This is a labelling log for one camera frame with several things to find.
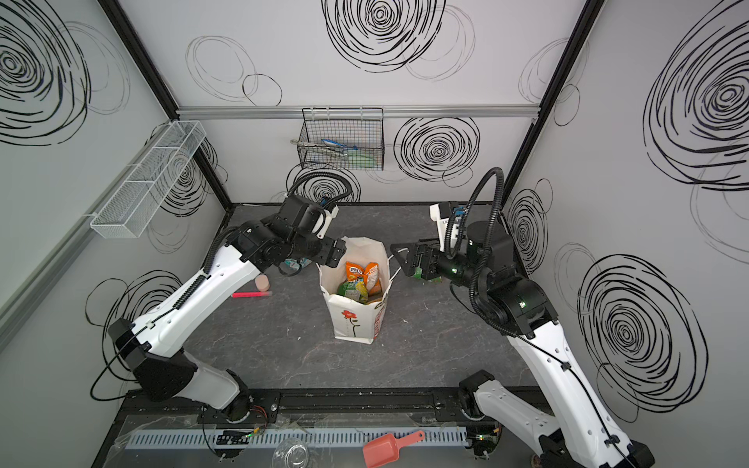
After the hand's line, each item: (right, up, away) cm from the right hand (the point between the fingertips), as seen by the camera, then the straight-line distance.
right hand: (406, 248), depth 59 cm
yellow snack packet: (-11, -14, +28) cm, 33 cm away
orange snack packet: (-8, -10, +27) cm, 30 cm away
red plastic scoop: (-4, -48, +9) cm, 49 cm away
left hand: (-18, 0, +14) cm, 23 cm away
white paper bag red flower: (-12, -19, +13) cm, 26 cm away
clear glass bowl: (-27, -49, +9) cm, 57 cm away
